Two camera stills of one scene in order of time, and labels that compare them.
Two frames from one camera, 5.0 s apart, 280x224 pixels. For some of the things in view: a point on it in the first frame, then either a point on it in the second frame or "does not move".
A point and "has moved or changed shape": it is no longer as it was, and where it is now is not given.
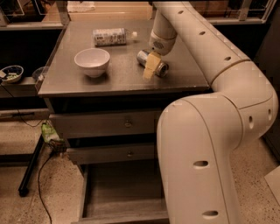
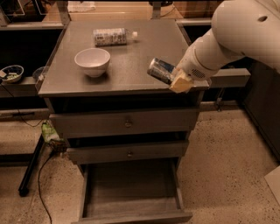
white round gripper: x=162 y=45 → x=191 y=65
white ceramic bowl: x=93 y=60 does not move
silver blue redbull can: x=163 y=68 has moved or changed shape
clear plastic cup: x=39 y=73 does not move
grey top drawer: x=106 y=123 does not move
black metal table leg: x=24 y=185 does not move
